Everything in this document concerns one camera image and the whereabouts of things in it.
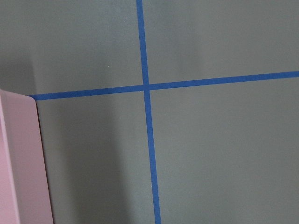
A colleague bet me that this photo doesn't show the pink plastic bin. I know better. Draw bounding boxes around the pink plastic bin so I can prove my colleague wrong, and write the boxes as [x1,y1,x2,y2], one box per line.
[0,90,53,224]

